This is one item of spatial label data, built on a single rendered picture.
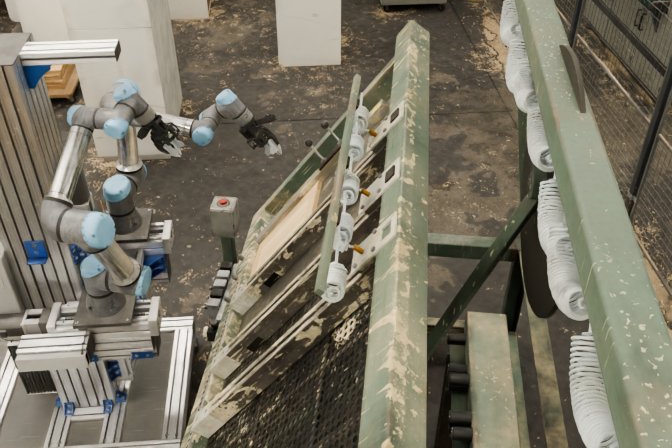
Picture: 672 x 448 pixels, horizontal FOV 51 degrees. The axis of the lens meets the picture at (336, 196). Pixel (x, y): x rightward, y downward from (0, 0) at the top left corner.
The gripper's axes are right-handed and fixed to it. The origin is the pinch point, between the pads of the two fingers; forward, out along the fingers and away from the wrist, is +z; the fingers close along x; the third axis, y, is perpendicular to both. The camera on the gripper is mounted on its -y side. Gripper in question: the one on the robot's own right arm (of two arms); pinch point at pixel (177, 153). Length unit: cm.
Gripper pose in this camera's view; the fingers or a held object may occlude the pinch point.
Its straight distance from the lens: 279.9
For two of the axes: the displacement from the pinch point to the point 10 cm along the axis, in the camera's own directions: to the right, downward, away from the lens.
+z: 4.6, 5.9, 6.6
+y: 8.2, 0.1, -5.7
